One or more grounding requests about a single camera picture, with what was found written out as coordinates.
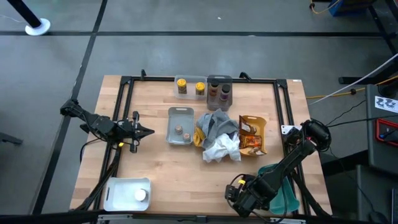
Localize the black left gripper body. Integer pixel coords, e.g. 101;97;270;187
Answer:
119;111;140;153

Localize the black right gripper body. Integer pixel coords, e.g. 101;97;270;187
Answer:
225;174;265;218

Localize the orange foil spice packet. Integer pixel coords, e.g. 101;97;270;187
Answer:
241;134;265;149
245;146;267;156

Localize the white cloth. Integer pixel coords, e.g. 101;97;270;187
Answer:
202;132;242;163

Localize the grey cloth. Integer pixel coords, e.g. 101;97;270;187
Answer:
195;108;239;149

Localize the purple spice bottle black cap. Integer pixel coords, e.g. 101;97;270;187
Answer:
220;83;231;102

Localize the grey plastic bin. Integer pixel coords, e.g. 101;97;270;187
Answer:
165;106;196;146

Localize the teal plastic bin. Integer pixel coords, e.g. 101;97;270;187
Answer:
257;163;301;215

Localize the yellow cloth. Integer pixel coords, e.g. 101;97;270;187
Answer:
193;127;206;147

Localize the clear plastic bin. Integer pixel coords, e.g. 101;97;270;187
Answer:
174;74;208;100

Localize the white plastic bin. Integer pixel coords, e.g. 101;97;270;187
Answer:
103;176;152;212

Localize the yellow plastic bin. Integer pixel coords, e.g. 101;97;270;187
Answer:
238;114;268;157

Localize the smoky dark plastic bin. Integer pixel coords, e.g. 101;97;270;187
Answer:
206;74;233;112

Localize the black rig crossbar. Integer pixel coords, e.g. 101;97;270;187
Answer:
0;210;398;224

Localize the grey metal foot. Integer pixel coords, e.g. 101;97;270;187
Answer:
0;132;24;146

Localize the black pole white base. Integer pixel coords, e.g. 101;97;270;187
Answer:
6;0;52;36

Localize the red framed device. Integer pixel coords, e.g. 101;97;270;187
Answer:
374;118;398;147

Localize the white paper label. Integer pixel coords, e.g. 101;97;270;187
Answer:
374;95;398;113

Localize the black aluminium table frame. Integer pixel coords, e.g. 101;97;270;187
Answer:
73;68;332;217

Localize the orange cable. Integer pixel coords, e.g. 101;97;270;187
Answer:
306;75;398;100

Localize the white cable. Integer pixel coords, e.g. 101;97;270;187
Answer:
309;52;398;105

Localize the yellow floor cable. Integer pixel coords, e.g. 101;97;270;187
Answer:
309;0;341;15

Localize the black desk frame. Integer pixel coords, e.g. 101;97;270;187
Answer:
338;0;398;85

